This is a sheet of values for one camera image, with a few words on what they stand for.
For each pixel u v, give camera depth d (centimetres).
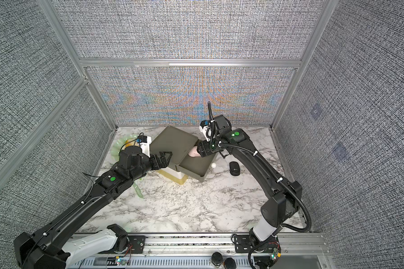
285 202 42
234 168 95
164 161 65
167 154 70
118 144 106
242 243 73
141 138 65
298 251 75
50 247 39
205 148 67
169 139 86
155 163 64
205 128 69
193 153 84
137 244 74
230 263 62
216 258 64
